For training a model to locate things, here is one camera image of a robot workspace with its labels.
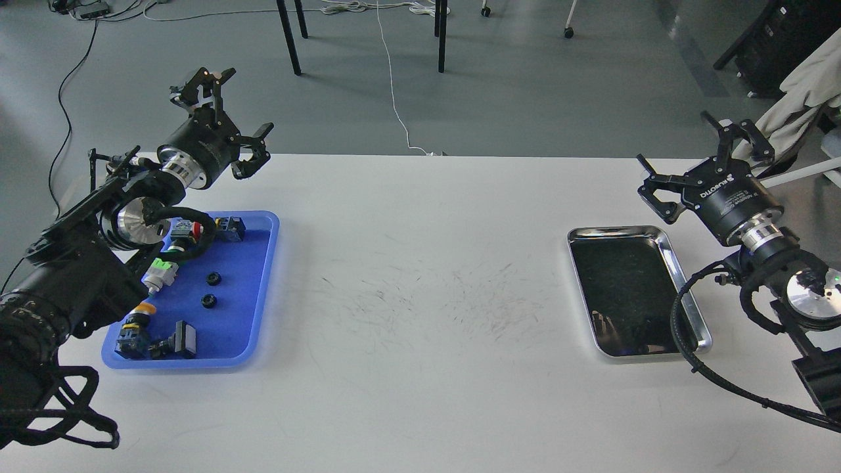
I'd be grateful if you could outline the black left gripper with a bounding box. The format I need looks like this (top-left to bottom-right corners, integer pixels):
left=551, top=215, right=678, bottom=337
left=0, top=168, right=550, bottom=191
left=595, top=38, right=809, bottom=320
left=157, top=67, right=274, bottom=191

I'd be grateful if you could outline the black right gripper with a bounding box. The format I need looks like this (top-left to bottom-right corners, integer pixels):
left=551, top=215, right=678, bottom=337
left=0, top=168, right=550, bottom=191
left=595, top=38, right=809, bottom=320
left=636, top=110, right=785, bottom=248

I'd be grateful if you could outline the small black gear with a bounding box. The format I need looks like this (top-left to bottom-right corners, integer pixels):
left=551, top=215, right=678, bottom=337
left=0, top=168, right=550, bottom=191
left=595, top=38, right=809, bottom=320
left=205, top=271, right=221, bottom=286
left=199, top=294, right=218, bottom=309

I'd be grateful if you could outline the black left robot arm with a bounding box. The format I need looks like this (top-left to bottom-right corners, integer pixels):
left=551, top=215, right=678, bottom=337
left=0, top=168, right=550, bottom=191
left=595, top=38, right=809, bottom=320
left=1, top=67, right=273, bottom=449

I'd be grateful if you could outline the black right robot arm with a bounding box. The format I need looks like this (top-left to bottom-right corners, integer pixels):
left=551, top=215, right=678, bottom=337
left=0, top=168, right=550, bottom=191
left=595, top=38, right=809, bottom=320
left=639, top=111, right=839, bottom=432

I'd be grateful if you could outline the silver metal tray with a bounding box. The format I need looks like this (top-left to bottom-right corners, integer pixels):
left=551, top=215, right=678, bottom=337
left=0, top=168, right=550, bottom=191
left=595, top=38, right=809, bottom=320
left=566, top=225, right=686, bottom=363

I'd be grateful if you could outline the blue plastic tray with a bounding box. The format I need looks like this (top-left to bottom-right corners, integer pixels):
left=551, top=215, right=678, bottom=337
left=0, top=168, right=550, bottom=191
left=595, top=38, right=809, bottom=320
left=101, top=210, right=281, bottom=369

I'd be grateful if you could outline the red emergency stop button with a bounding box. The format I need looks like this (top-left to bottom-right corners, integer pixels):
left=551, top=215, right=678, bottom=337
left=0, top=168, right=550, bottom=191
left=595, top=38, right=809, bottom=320
left=169, top=219, right=202, bottom=244

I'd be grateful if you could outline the black table leg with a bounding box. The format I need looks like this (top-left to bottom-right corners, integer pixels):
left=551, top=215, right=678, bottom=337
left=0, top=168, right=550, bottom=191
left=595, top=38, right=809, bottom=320
left=276, top=0, right=302, bottom=77
left=434, top=0, right=449, bottom=73
left=292, top=0, right=309, bottom=39

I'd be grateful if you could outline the beige cloth on chair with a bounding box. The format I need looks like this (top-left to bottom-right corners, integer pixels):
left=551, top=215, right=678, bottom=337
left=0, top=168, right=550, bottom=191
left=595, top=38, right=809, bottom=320
left=756, top=30, right=840, bottom=175

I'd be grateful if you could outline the black power strip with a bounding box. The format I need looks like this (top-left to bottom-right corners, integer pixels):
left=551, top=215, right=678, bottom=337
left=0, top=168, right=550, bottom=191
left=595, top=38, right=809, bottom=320
left=73, top=1, right=111, bottom=19

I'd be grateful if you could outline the black cabinet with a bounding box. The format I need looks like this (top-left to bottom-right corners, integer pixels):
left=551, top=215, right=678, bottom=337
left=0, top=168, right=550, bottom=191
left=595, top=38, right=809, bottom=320
left=713, top=1, right=840, bottom=98

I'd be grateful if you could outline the white chair leg with caster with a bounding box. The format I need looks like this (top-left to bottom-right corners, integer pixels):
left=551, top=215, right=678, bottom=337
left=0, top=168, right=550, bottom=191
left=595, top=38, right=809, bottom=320
left=564, top=0, right=579, bottom=39

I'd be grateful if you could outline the black square push button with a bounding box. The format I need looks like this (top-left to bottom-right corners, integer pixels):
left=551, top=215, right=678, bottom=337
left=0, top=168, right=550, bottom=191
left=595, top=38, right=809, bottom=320
left=149, top=320, right=197, bottom=359

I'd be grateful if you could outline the black blue switch block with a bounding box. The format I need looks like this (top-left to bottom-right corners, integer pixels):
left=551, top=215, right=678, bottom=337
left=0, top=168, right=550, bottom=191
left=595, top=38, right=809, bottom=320
left=214, top=216, right=246, bottom=243

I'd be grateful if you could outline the green push button switch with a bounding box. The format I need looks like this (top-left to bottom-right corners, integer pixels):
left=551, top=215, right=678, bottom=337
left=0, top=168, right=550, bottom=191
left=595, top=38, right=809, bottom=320
left=159, top=239, right=189, bottom=263

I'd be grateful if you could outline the light green white switch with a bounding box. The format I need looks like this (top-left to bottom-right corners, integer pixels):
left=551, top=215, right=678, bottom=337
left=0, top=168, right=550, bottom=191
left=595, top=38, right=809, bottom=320
left=141, top=258, right=179, bottom=297

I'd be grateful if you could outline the black floor cable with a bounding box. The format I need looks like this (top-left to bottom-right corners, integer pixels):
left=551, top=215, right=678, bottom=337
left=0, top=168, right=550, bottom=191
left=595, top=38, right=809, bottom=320
left=0, top=0, right=158, bottom=296

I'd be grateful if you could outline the white floor cable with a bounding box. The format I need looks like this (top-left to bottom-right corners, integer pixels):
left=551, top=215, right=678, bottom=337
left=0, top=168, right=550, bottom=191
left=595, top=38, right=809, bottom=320
left=320, top=0, right=451, bottom=157

